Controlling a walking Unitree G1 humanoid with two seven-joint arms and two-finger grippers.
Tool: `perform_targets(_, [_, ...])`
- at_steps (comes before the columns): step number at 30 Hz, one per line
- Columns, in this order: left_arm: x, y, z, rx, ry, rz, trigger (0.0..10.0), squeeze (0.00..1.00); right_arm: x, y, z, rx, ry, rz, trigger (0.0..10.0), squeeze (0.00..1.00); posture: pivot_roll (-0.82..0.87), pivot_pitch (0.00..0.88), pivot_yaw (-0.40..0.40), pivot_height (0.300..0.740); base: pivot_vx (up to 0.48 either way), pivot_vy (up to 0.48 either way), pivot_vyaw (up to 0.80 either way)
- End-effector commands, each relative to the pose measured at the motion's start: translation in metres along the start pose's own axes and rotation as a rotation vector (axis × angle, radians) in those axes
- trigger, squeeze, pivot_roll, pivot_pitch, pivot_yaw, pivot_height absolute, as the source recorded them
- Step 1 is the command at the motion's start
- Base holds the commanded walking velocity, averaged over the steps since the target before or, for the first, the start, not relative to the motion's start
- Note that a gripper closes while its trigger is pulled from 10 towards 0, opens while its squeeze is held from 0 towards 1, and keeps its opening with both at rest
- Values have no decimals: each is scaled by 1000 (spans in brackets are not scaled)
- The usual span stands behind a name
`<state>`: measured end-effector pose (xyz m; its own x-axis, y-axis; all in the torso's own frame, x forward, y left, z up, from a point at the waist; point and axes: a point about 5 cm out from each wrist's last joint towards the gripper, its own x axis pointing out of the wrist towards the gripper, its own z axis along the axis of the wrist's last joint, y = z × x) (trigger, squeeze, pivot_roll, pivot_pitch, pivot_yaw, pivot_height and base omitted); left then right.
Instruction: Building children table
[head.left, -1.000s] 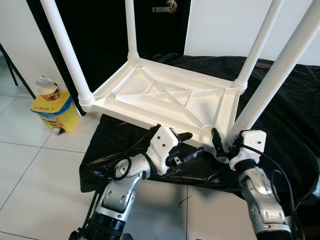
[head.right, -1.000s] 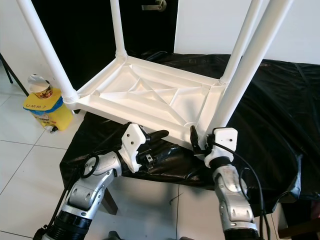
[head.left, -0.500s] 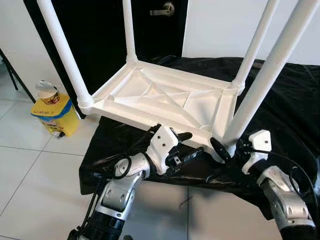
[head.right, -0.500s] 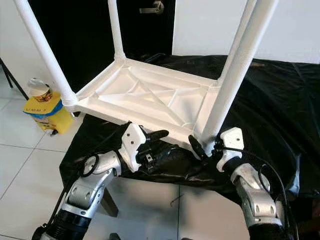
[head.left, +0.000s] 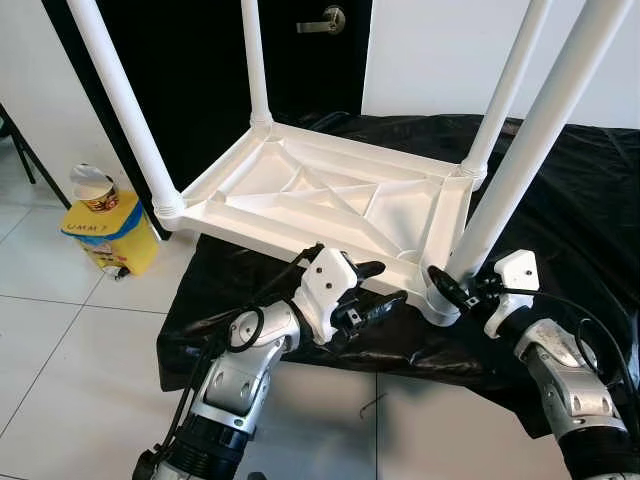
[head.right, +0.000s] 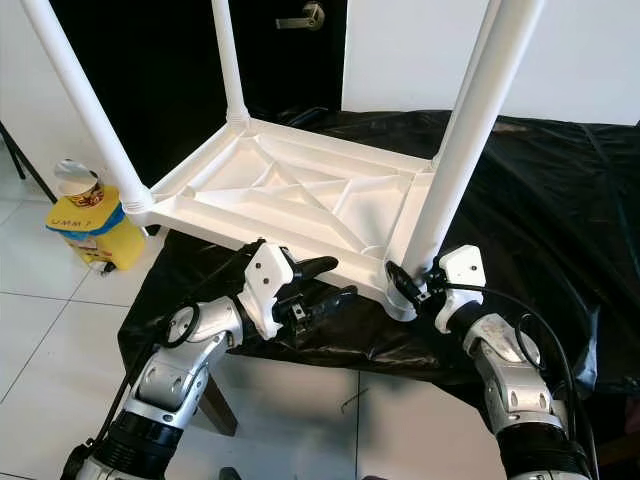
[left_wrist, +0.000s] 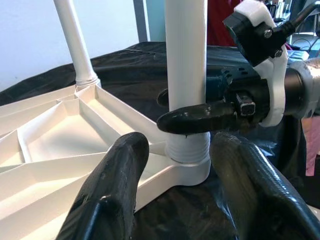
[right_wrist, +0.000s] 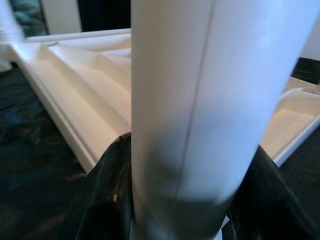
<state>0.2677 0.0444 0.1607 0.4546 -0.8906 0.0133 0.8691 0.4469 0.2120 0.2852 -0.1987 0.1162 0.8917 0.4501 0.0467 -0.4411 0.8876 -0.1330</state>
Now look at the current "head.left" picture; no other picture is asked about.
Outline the metal door handle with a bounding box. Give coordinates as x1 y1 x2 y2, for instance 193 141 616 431
296 5 347 36

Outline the white plastic table top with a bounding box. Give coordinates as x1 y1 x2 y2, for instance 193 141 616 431
155 118 479 326

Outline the thin black rod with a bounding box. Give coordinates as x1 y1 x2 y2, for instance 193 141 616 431
0 100 71 211

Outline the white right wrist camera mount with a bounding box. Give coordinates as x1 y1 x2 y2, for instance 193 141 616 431
483 250 541 339

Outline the black door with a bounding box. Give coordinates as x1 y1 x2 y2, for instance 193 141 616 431
40 0 373 201

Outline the black plastic table cover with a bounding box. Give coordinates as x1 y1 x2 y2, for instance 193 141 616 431
158 112 640 441

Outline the yellow blue cardboard box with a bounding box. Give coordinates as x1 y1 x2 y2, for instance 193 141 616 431
62 190 161 277

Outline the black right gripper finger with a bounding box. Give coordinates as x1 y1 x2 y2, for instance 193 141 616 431
428 265 471 309

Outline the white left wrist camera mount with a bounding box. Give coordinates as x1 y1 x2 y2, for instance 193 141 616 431
298 245 359 344

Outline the instant noodle cup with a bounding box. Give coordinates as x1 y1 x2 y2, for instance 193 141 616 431
70 163 119 213

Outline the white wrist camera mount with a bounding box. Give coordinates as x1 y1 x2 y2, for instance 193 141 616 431
483 250 541 339
298 245 359 344

